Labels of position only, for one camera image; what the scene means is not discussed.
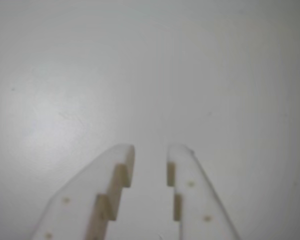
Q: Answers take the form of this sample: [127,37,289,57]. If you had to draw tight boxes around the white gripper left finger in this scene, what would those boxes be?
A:
[31,143,136,240]

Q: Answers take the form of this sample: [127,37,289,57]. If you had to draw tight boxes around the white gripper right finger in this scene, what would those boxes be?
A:
[166,143,242,240]

